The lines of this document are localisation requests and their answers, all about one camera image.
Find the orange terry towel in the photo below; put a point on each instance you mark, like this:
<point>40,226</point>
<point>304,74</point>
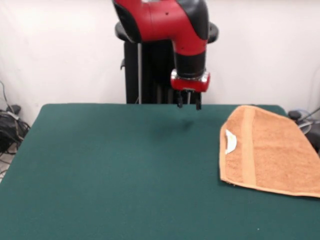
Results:
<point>270,155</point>

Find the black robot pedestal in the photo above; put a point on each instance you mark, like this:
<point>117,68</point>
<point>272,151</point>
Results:
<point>150,75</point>

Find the black oval floor object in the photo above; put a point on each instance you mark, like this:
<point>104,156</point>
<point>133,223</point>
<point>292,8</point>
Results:
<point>295,114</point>

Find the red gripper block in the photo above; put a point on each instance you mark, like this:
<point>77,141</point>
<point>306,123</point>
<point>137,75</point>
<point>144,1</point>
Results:
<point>190,83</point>

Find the small black oval object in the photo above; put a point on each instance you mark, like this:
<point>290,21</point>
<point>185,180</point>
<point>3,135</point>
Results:
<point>16,108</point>

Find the grey round base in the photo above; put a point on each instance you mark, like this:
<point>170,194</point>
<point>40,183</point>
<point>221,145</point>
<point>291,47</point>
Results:
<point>303,125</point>

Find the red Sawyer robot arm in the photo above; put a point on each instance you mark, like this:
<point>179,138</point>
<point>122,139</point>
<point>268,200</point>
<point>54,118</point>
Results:
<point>170,22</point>

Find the dark green table cloth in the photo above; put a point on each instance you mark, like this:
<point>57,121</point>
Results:
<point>112,162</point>

